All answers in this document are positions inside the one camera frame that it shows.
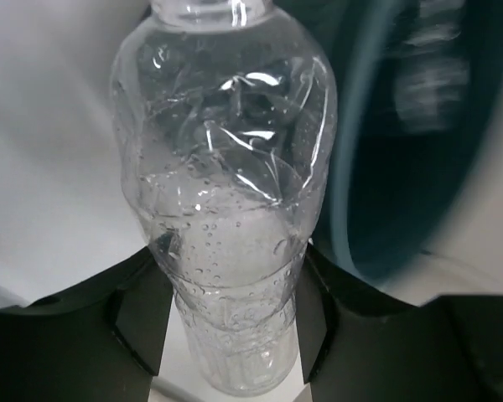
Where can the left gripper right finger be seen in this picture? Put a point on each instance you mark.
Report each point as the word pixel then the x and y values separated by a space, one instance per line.
pixel 359 344

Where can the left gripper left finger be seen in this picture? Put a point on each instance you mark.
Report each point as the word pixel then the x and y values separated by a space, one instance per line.
pixel 100 340

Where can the clear unlabelled plastic bottle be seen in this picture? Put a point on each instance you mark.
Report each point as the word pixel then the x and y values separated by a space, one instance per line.
pixel 224 113

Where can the dark teal plastic bin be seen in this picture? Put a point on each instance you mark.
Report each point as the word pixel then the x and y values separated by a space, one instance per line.
pixel 419 83

